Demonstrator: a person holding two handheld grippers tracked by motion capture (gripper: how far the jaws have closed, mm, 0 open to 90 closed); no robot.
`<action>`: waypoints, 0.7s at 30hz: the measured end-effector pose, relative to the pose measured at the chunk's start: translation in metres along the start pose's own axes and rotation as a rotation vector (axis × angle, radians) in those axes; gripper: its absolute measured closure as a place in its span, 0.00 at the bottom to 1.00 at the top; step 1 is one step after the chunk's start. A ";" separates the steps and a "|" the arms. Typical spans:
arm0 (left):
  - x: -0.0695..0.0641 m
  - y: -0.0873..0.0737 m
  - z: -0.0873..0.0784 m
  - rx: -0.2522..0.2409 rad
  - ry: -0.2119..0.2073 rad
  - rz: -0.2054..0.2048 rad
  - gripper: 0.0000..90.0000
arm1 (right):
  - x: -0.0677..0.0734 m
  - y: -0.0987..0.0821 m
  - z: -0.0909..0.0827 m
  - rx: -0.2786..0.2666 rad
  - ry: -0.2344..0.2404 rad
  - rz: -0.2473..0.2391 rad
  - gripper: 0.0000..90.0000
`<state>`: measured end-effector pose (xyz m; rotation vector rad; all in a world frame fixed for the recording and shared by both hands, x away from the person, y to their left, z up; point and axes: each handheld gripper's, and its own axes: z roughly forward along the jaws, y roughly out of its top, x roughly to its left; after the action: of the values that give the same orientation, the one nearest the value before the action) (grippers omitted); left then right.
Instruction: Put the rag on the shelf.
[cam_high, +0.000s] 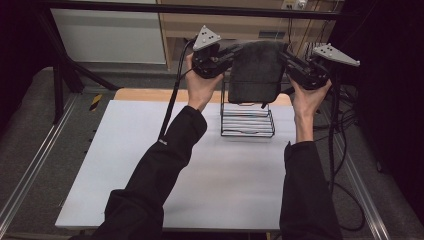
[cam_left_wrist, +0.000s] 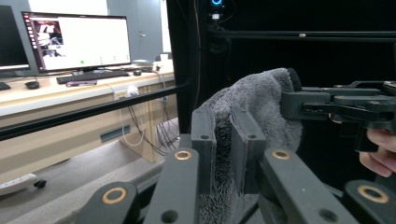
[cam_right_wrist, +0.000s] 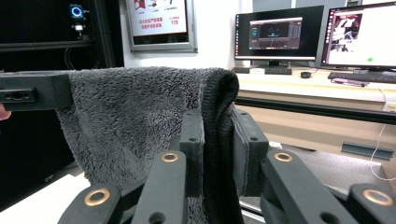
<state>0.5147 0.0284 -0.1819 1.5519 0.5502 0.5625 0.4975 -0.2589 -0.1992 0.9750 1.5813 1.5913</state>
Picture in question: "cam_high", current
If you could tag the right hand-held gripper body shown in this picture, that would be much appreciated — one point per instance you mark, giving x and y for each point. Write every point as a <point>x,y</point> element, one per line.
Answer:
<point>311,75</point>

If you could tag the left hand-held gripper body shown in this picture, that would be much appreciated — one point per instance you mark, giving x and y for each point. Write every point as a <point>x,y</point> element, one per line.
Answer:
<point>208,61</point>

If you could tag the dark grey towel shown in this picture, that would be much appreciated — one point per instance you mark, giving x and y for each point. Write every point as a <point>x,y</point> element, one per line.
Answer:
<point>256,73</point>

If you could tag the person's right hand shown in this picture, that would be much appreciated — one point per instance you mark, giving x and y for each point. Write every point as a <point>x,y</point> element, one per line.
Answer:
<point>308,100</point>

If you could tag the person's left hand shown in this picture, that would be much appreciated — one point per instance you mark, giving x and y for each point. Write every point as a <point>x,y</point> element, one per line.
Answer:
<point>200,88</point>

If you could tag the light wooden desk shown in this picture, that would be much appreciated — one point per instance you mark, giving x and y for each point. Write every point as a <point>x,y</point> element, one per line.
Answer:
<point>180,28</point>

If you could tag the white power strip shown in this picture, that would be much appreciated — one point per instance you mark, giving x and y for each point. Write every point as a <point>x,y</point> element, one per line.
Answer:
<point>295,4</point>

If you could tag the black metal crossbar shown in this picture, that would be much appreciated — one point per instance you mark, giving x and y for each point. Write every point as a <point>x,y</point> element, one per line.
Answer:
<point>133,7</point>

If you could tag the white cabinet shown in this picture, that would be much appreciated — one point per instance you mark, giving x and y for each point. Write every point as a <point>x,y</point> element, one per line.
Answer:
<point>110,36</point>

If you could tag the white table cover board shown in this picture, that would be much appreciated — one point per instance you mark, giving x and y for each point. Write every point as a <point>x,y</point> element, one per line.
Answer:
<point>110,160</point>

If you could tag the aluminium floor rail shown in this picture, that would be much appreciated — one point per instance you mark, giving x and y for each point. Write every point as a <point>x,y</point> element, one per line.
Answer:
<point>36,156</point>
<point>361,186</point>

